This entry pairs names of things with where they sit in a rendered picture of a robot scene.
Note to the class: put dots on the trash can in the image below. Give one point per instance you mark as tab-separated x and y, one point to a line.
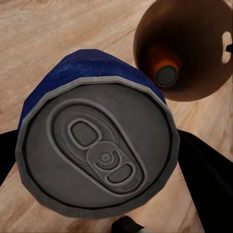
193	31

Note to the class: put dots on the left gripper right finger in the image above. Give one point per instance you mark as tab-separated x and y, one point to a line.
209	178

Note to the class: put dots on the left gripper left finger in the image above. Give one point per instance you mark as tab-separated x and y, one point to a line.
8	143

